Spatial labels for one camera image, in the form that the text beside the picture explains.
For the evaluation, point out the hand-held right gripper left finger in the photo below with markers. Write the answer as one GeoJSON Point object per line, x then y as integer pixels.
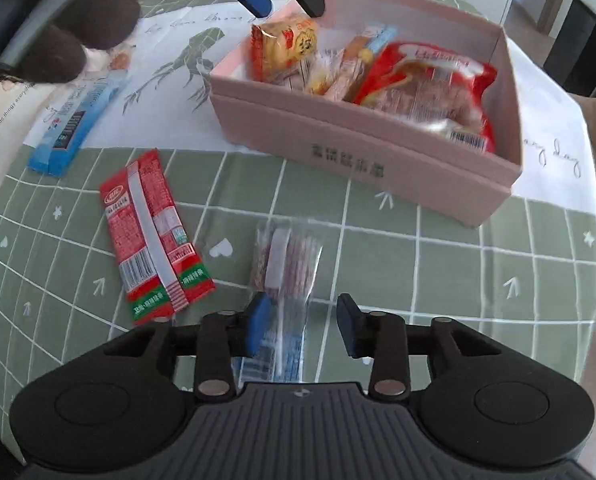
{"type": "Point", "coordinates": [258, 320]}

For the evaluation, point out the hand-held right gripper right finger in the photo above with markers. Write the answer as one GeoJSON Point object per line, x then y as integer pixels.
{"type": "Point", "coordinates": [345, 325]}

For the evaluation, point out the yellow and red snack packet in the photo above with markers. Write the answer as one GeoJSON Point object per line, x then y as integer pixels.
{"type": "Point", "coordinates": [285, 45]}

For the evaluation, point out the clear pink wafer packet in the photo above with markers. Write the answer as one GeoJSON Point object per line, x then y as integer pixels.
{"type": "Point", "coordinates": [288, 260]}

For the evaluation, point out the blue and orange snack stick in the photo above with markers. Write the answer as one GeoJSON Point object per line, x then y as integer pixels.
{"type": "Point", "coordinates": [373, 45]}

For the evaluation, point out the pink cardboard box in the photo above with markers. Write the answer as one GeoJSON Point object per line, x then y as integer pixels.
{"type": "Point", "coordinates": [353, 160]}

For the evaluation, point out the person's left hand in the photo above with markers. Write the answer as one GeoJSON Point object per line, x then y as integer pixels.
{"type": "Point", "coordinates": [103, 20]}

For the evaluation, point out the clear wrapped candy packet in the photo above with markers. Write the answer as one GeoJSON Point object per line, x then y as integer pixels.
{"type": "Point", "coordinates": [323, 72]}

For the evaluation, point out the green checked tablecloth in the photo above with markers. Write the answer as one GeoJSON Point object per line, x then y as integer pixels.
{"type": "Point", "coordinates": [428, 270]}

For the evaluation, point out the long blue snack packet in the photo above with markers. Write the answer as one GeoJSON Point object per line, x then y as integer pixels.
{"type": "Point", "coordinates": [73, 120]}

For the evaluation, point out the red sausage packet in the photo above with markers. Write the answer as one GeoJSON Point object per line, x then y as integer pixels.
{"type": "Point", "coordinates": [148, 230]}

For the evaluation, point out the large red snack packet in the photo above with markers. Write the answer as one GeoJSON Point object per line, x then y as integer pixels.
{"type": "Point", "coordinates": [418, 85]}

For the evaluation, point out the black appliance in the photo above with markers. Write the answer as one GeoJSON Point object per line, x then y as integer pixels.
{"type": "Point", "coordinates": [583, 40]}

